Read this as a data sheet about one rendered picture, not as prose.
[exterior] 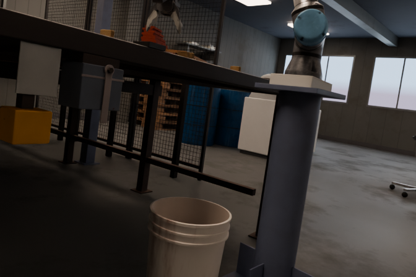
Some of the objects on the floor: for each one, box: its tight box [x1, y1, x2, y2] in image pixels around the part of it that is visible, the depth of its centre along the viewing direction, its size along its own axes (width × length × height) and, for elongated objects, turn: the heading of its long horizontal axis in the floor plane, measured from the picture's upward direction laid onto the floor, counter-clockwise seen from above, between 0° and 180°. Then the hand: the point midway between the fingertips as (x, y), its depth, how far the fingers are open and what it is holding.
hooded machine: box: [238, 74, 277, 159], centre depth 544 cm, size 63×59×125 cm
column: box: [222, 83, 346, 277], centre depth 146 cm, size 38×38×87 cm
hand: (162, 33), depth 144 cm, fingers open, 14 cm apart
